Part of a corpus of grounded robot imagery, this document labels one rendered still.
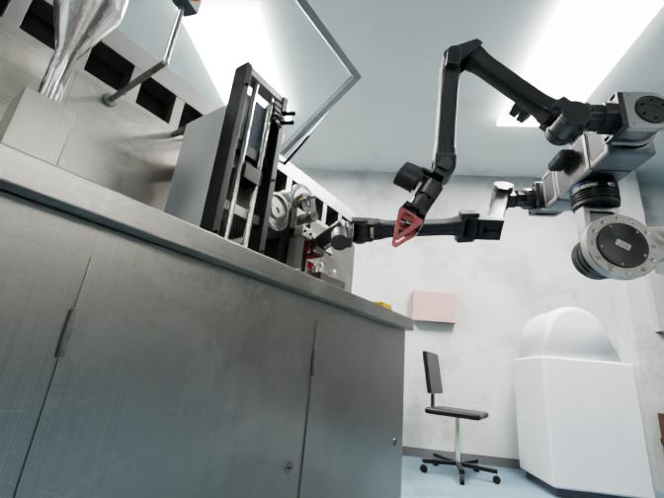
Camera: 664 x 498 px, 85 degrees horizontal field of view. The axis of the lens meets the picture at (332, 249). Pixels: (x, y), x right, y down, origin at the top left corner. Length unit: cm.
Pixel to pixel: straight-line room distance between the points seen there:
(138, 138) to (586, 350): 338
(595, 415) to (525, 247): 187
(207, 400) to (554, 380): 305
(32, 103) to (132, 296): 51
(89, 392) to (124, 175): 83
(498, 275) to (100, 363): 414
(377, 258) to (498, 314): 142
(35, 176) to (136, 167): 80
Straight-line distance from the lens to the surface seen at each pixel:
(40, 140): 93
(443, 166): 103
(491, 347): 424
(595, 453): 358
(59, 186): 52
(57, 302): 54
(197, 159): 118
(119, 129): 132
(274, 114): 108
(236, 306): 67
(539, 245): 469
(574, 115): 123
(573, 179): 149
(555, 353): 352
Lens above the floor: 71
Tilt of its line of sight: 19 degrees up
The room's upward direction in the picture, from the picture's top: 6 degrees clockwise
